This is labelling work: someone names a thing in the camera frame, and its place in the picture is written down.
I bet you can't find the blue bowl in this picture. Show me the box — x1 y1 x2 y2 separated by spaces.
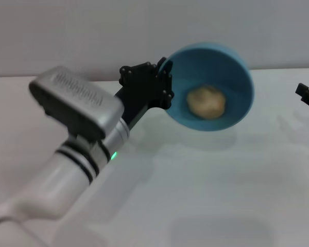
164 42 255 132

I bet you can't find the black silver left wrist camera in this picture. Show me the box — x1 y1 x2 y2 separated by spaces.
29 65 125 141

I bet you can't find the beige egg yolk pastry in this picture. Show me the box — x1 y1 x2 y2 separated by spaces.
186 84 227 120

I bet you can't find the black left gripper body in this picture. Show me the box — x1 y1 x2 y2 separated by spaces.
113 76 168 129

